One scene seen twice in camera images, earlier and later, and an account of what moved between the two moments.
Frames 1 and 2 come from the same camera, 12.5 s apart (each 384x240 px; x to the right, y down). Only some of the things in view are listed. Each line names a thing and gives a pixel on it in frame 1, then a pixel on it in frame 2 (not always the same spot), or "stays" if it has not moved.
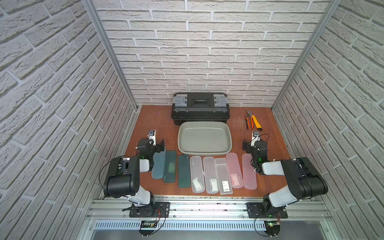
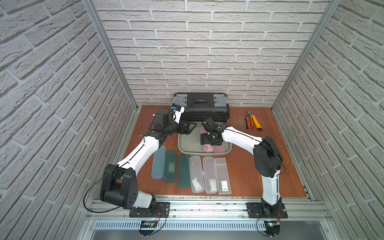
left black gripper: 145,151 to 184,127
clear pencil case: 197,172 stays
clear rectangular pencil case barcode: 223,176 stays
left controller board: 147,224 stays
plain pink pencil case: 249,174 to 220,148
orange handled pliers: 248,115 stays
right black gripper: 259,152 to 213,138
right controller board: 272,227 stays
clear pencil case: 210,175 stays
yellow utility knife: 258,125 stays
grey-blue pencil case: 158,171 stays
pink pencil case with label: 234,170 to 206,148
